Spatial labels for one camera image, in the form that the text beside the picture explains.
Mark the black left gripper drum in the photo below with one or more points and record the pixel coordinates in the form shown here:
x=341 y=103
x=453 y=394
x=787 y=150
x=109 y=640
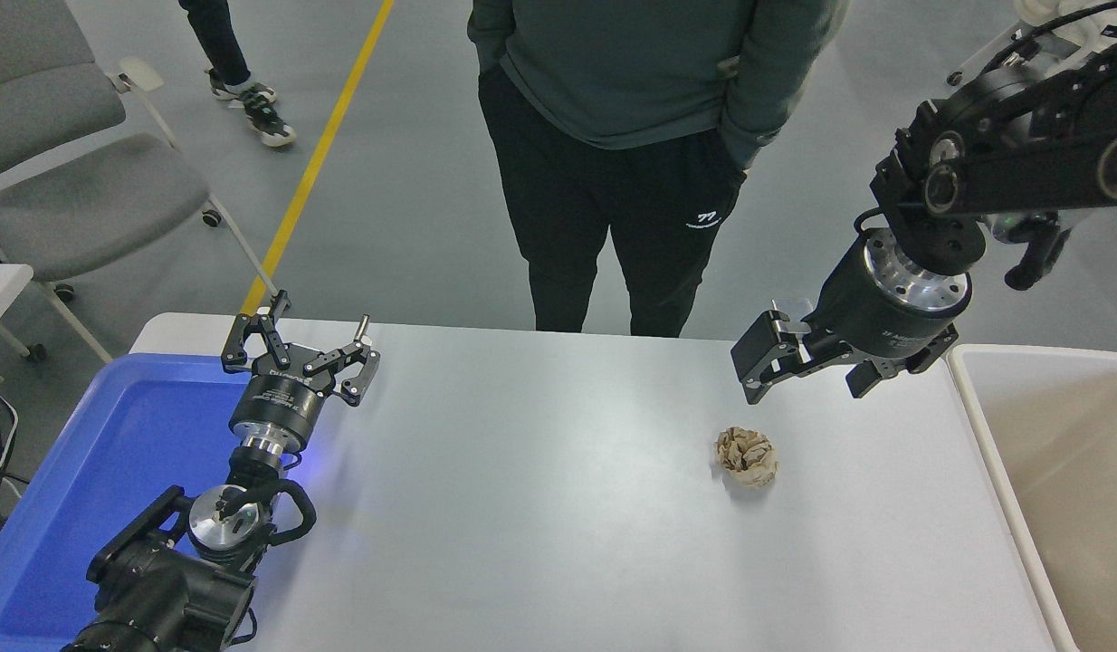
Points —
x=278 y=407

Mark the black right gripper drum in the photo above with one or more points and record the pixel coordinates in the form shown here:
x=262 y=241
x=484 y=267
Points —
x=871 y=317

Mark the tan paper ball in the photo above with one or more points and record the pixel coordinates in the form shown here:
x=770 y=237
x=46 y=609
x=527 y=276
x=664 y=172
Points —
x=747 y=457

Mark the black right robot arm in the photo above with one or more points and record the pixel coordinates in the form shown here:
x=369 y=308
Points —
x=1020 y=136

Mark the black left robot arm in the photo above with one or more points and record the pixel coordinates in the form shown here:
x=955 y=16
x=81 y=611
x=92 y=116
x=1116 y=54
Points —
x=160 y=593

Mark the grey floor plate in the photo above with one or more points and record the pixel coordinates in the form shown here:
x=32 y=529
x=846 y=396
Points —
x=799 y=306

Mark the blue plastic tray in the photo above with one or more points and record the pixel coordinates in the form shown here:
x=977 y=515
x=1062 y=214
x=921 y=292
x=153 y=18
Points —
x=115 y=471

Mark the large pale bin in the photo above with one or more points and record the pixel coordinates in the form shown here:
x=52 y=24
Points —
x=1065 y=471

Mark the grey office chair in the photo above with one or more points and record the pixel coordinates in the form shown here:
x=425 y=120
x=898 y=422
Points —
x=79 y=199

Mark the person facing the table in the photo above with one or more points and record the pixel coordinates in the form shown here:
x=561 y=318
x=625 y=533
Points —
x=631 y=109

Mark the person in black-white shoes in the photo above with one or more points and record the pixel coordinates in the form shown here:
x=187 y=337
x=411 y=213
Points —
x=216 y=41

